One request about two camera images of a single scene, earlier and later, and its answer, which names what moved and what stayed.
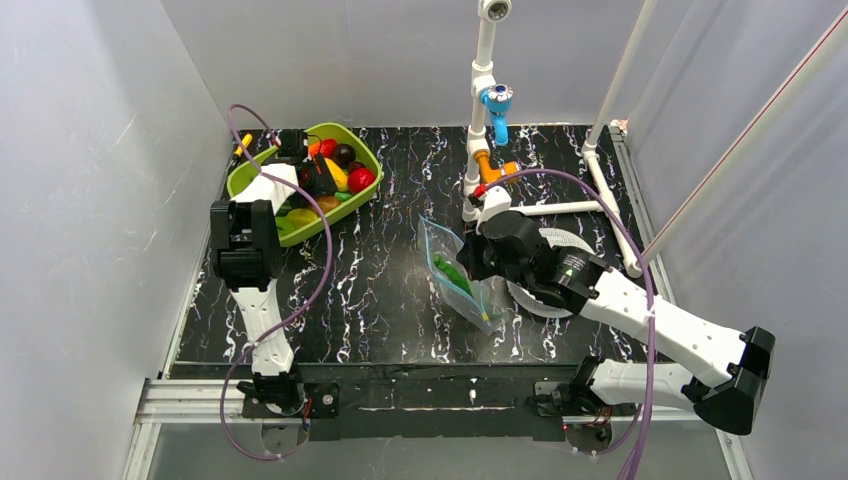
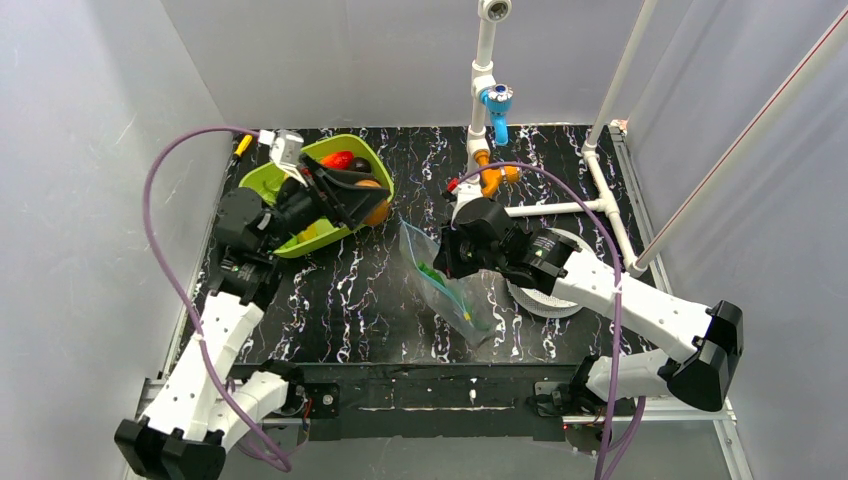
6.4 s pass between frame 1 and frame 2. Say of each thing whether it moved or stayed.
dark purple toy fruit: moved
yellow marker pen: stayed
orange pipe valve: stayed
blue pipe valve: stayed
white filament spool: stayed
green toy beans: moved
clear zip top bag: moved
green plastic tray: moved
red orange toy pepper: moved
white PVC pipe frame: stayed
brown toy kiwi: moved
